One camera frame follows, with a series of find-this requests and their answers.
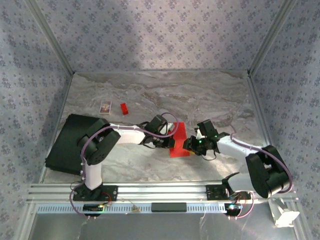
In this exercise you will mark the red cloth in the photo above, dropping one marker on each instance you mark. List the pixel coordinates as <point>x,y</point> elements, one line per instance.
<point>179,132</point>

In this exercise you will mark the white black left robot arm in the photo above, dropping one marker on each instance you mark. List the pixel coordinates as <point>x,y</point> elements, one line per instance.
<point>130,136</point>

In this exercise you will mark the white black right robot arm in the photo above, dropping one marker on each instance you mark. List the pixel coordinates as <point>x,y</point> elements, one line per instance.
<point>232,148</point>

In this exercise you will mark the red block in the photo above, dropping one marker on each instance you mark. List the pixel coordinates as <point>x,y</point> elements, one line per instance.
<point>124,109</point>

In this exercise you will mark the black rectangular bar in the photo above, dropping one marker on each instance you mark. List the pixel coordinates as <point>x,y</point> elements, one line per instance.
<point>168,207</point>

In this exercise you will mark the purple card box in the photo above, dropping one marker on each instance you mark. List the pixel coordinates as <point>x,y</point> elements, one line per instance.
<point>105,107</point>

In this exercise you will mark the black mat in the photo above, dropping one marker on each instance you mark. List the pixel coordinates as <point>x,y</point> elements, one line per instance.
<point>65,145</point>

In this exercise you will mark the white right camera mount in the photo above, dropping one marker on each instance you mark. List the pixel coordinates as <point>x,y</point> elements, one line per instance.
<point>199,133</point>

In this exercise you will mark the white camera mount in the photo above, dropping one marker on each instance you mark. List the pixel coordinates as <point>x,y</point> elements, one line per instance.
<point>199,133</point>
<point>170,127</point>

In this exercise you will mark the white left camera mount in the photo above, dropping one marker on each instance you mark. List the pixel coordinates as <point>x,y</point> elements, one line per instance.
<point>170,127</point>

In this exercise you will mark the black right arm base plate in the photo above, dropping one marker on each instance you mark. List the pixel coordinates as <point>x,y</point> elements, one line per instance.
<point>215,192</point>

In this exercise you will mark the aluminium mounting rail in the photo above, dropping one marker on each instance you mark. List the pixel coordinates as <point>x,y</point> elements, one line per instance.
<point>162,192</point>

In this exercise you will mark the aluminium side rail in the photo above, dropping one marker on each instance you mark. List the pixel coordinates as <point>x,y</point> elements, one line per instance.
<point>260,112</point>
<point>65,97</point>

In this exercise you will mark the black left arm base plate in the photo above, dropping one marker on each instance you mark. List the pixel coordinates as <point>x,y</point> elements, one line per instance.
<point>110,193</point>

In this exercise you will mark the white plastic bracket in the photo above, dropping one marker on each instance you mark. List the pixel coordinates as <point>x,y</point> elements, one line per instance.
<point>285,217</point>

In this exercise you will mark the aluminium frame post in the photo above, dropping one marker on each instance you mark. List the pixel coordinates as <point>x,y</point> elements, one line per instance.
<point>271,35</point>
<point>50,35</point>

